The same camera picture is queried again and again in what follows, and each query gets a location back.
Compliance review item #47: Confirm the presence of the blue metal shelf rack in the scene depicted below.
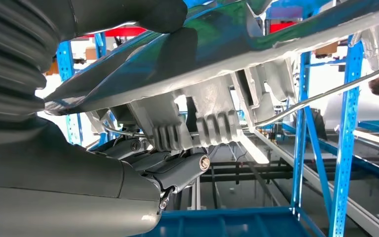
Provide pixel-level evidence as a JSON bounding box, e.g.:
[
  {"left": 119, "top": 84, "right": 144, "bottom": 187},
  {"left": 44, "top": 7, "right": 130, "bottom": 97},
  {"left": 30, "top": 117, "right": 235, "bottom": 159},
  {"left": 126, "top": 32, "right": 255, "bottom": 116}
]
[
  {"left": 130, "top": 33, "right": 379, "bottom": 237},
  {"left": 56, "top": 32, "right": 109, "bottom": 146}
]

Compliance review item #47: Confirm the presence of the red barrier tape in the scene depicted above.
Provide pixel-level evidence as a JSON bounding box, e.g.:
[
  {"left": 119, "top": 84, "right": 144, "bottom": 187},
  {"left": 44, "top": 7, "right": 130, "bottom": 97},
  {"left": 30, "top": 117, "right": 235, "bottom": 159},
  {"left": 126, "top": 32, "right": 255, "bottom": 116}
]
[{"left": 79, "top": 19, "right": 297, "bottom": 39}]

